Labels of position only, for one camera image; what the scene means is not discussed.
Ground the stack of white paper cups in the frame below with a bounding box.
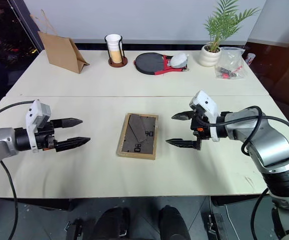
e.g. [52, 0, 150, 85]
[105, 34, 124, 64]

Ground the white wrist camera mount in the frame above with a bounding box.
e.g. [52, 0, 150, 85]
[188, 90, 220, 143]
[25, 99, 52, 154]

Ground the brown paper bag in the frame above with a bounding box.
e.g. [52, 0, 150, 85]
[30, 9, 90, 74]

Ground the clear plastic bag of parts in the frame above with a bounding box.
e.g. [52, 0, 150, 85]
[214, 46, 247, 80]

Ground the green palm plant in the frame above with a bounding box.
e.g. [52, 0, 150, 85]
[203, 0, 261, 53]

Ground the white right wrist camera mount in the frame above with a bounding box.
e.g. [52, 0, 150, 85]
[188, 90, 220, 143]

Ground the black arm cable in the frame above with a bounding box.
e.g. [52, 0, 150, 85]
[0, 100, 35, 240]
[195, 106, 289, 240]

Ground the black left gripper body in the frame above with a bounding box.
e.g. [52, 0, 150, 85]
[35, 119, 62, 152]

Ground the black table foot bracket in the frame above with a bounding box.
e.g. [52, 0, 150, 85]
[203, 211, 226, 240]
[63, 217, 83, 240]

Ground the dark rounded shape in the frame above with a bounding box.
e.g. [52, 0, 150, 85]
[158, 204, 192, 240]
[93, 206, 132, 240]

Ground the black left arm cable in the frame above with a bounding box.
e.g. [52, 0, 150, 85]
[0, 100, 35, 240]

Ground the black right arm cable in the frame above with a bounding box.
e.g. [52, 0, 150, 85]
[195, 106, 289, 240]

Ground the wooden picture frame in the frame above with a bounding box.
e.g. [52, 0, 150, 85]
[116, 112, 160, 161]

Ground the cup stack in holder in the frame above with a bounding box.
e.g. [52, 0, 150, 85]
[104, 34, 129, 68]

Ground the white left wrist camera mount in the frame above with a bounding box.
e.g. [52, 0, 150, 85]
[25, 99, 52, 154]

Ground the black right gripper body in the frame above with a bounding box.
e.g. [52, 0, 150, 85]
[189, 106, 212, 151]

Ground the white ribbed plant pot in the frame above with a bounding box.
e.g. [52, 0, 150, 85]
[200, 44, 222, 67]

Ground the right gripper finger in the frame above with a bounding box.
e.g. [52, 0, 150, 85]
[165, 138, 197, 150]
[171, 110, 194, 123]

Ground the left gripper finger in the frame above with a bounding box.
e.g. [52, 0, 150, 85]
[55, 136, 92, 153]
[59, 117, 84, 129]

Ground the black round paddle red handle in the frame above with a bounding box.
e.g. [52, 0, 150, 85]
[133, 51, 190, 76]

